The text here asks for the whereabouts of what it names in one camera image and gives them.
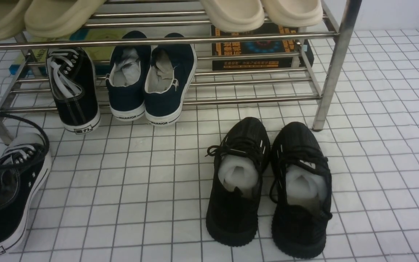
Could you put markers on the navy slip-on shoe right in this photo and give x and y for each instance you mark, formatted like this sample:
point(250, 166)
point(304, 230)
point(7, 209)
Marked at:
point(171, 71)

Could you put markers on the steel shoe rack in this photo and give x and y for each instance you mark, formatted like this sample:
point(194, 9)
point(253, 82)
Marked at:
point(29, 72)

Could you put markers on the cream slipper far right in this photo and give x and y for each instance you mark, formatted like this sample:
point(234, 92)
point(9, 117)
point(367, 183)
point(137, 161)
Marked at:
point(294, 13)

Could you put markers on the black orange printed box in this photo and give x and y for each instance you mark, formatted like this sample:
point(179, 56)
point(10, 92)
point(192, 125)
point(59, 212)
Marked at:
point(257, 51)

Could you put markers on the navy slip-on shoe left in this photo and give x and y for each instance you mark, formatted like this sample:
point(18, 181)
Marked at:
point(128, 69)

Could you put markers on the cream slipper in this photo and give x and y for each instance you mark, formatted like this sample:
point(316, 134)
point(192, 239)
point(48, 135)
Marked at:
point(234, 15)
point(294, 13)

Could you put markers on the black knit sneaker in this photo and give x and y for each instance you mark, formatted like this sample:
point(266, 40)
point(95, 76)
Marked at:
point(302, 192)
point(239, 163)

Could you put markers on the navy slip-on shoe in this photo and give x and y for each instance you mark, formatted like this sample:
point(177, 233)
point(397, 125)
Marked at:
point(128, 69)
point(171, 71)

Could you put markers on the black knit sneaker right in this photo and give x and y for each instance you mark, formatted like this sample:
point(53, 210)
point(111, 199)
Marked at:
point(302, 192)

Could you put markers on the yellow green flat box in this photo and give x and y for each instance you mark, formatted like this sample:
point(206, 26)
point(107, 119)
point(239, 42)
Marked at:
point(100, 55)

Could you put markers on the black canvas sneaker white laces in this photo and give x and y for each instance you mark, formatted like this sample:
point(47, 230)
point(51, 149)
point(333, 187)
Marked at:
point(24, 167)

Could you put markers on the black canvas sneaker white sole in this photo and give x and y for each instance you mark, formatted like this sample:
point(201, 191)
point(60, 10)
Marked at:
point(72, 79)

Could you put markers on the black knit sneaker left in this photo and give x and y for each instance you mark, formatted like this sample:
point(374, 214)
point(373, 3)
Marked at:
point(239, 163)

